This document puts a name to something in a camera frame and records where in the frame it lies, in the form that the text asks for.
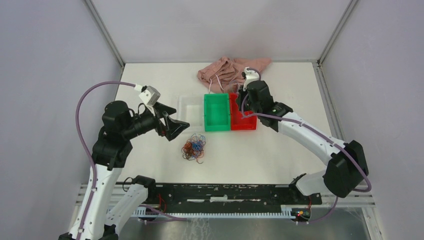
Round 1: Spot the blue cable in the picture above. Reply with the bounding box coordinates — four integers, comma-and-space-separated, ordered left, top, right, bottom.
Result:
189, 134, 207, 160

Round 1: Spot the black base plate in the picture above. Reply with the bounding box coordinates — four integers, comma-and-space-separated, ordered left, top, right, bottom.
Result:
145, 183, 323, 214

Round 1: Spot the black cable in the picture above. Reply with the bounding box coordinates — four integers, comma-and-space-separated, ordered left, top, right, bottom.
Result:
181, 133, 207, 165

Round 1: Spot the pink cloth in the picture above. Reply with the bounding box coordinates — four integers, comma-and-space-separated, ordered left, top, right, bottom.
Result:
196, 56, 272, 94

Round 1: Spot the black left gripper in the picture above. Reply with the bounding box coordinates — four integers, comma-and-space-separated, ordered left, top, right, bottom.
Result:
123, 100, 190, 140

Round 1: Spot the red plastic bin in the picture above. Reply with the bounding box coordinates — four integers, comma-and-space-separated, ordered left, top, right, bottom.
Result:
229, 92, 258, 131

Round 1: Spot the green plastic bin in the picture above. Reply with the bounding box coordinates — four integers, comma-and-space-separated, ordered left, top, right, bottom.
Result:
203, 93, 231, 132

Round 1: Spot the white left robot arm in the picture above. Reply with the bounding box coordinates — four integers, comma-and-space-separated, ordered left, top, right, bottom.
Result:
59, 100, 190, 240

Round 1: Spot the orange cable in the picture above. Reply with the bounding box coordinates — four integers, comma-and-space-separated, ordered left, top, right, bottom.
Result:
182, 135, 206, 163

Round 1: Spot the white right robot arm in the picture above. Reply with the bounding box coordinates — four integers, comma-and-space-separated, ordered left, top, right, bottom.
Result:
236, 80, 372, 204

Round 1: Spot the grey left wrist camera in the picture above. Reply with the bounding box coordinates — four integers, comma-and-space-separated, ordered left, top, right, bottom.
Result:
134, 84, 161, 107

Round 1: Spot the clear plastic bin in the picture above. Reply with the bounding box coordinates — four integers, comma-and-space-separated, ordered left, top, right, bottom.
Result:
177, 94, 205, 133

